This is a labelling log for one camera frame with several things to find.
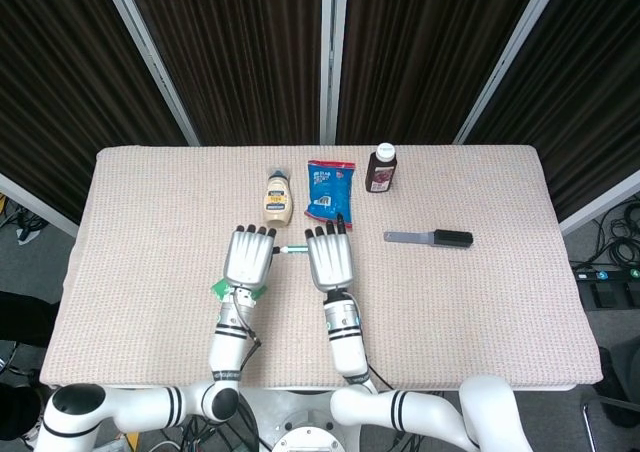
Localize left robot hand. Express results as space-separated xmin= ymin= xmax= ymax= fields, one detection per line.
xmin=222 ymin=224 xmax=279 ymax=289

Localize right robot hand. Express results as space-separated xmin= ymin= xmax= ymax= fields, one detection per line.
xmin=303 ymin=213 xmax=356 ymax=292

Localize dark brown syrup bottle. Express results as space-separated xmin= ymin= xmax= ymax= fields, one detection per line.
xmin=365 ymin=142 xmax=396 ymax=194

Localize green foil packet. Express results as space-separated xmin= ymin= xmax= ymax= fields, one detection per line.
xmin=209 ymin=277 xmax=265 ymax=303

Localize mayonnaise squeeze bottle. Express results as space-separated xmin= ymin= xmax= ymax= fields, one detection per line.
xmin=262 ymin=167 xmax=295 ymax=227

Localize blue snack bag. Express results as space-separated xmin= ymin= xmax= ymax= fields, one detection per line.
xmin=304 ymin=159 xmax=356 ymax=231

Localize grey brush black bristles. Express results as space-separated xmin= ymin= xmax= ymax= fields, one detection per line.
xmin=383 ymin=228 xmax=475 ymax=250

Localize beige woven tablecloth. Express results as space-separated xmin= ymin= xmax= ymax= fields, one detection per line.
xmin=38 ymin=144 xmax=602 ymax=391

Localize white robot torso base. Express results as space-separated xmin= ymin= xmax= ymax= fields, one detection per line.
xmin=239 ymin=389 xmax=381 ymax=452

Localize black trouser leg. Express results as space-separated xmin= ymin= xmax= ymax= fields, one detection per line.
xmin=0 ymin=291 xmax=61 ymax=353

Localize black power strip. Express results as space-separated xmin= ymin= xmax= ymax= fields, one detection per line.
xmin=572 ymin=266 xmax=640 ymax=284

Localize dark office chair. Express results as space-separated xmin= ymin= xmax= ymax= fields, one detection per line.
xmin=581 ymin=291 xmax=640 ymax=452

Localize white partition frame post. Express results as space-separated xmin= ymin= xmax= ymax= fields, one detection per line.
xmin=452 ymin=0 xmax=570 ymax=146
xmin=558 ymin=168 xmax=640 ymax=237
xmin=98 ymin=0 xmax=202 ymax=147
xmin=318 ymin=0 xmax=350 ymax=146
xmin=0 ymin=171 xmax=80 ymax=238

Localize black cable bundle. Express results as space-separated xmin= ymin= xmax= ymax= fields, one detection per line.
xmin=592 ymin=199 xmax=640 ymax=269

